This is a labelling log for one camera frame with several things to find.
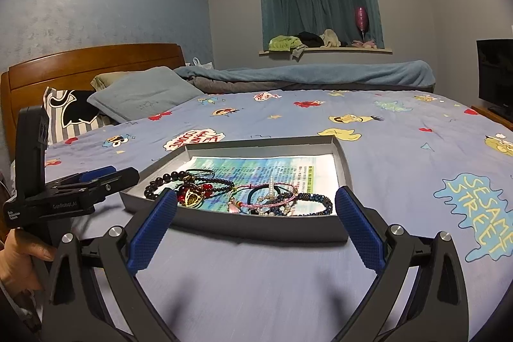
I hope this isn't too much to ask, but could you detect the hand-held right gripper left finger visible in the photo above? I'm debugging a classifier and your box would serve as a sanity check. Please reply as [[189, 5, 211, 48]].
[[42, 188, 179, 342]]

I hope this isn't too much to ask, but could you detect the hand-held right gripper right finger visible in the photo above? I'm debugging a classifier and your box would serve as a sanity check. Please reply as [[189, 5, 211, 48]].
[[334, 186, 469, 342]]

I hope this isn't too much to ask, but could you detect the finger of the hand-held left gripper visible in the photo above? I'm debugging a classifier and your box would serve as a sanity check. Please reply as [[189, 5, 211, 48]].
[[74, 166, 118, 184], [90, 167, 140, 206]]

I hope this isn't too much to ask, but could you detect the red bead gold ornament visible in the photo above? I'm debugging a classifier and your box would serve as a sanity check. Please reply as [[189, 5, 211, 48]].
[[176, 184, 213, 208]]

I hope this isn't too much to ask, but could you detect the blue bead bracelet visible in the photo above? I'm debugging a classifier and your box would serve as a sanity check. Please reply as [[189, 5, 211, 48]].
[[276, 193, 334, 217]]

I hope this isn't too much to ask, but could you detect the grey cardboard tray box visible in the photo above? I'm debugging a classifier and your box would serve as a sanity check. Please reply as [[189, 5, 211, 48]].
[[119, 136, 353, 243]]

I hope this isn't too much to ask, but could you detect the dark red bead bracelet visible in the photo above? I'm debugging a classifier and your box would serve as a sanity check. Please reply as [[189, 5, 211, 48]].
[[188, 177, 236, 199]]

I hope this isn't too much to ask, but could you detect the pink woven bracelet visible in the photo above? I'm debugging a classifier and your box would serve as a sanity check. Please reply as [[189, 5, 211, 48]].
[[228, 184, 299, 213]]

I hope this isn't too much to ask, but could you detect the pearl ring bracelet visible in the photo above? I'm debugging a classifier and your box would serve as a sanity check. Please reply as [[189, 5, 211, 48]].
[[254, 176, 283, 215]]

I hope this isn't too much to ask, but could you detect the person's left hand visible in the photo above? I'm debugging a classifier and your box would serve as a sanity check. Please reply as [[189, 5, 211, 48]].
[[0, 229, 55, 292]]

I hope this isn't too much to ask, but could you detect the striped black white pillow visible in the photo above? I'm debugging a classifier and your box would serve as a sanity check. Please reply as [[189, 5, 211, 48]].
[[43, 87, 111, 144]]

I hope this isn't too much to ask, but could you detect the cartoon printed bedsheet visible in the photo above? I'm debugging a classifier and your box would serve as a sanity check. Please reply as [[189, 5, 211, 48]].
[[40, 89, 513, 342]]

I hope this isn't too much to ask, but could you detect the printed paper sheet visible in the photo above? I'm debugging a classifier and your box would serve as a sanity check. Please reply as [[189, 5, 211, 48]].
[[160, 154, 339, 214]]

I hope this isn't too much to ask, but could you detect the beige pillow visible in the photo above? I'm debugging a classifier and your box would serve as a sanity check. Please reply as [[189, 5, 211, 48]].
[[91, 71, 125, 91]]

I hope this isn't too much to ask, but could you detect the blue-grey pillow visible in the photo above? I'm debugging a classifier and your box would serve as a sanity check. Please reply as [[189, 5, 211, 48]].
[[87, 66, 205, 123]]

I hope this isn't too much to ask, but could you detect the wooden headboard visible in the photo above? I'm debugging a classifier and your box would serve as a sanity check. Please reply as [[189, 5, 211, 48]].
[[0, 43, 186, 162]]

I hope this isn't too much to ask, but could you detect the blue blanket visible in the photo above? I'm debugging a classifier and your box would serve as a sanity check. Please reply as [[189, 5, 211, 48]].
[[174, 60, 437, 93]]

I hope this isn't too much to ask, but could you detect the wooden television stand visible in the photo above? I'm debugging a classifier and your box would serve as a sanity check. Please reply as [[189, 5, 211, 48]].
[[471, 105, 513, 130]]

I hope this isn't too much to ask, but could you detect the window sill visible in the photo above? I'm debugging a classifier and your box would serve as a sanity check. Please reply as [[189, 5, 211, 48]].
[[258, 46, 393, 56]]

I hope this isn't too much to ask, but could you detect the beige cloth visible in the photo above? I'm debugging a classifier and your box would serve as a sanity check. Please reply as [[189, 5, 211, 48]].
[[320, 29, 341, 47]]

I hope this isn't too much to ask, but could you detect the black cloth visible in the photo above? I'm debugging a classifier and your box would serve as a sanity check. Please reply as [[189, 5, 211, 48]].
[[297, 31, 325, 47]]

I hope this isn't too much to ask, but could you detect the green cloth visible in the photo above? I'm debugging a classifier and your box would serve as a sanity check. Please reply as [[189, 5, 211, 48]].
[[268, 35, 305, 51]]

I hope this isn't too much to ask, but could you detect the black television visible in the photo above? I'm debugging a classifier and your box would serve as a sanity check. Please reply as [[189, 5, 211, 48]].
[[476, 38, 513, 112]]

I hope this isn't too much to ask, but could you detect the pink balloon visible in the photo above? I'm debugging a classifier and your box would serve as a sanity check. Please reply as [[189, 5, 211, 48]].
[[354, 6, 368, 42]]

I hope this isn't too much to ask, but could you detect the black bead bracelet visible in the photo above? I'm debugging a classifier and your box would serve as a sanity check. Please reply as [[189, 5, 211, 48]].
[[144, 171, 201, 200]]

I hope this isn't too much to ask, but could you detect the black hair tie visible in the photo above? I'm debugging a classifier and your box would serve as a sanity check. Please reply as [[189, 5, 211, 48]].
[[186, 168, 217, 180]]

